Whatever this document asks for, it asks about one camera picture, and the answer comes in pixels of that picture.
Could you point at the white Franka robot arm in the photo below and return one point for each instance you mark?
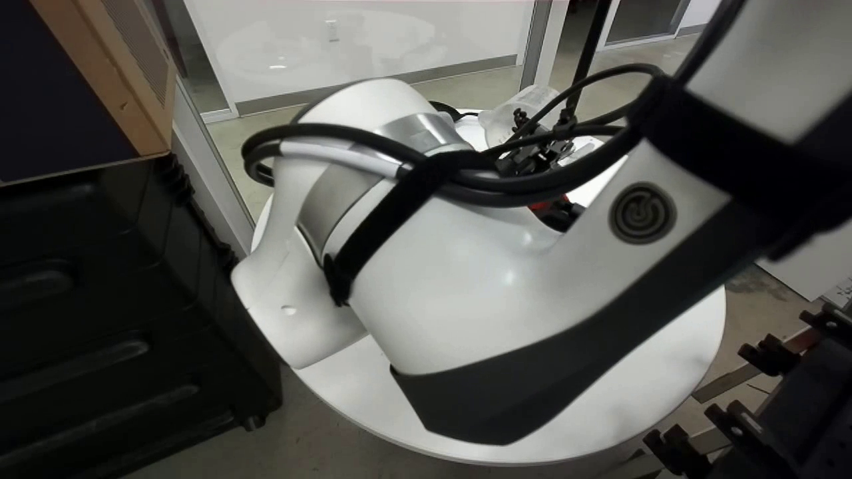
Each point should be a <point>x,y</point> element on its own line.
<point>470,284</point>

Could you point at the black tripod stand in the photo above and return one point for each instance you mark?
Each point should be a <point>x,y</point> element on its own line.
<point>591,35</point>

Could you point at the white door with window panel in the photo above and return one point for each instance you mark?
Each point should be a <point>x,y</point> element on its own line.
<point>827,279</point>

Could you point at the black orange bar clamp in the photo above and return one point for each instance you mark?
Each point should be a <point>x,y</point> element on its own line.
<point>772,359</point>
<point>683,448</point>

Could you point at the black cabinet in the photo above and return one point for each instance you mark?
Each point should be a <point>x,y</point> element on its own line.
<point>115,337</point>

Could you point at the grey metal glass wall frame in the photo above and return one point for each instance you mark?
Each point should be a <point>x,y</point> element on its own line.
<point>538,43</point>

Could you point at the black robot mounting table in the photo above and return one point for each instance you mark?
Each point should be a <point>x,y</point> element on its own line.
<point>815,417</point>

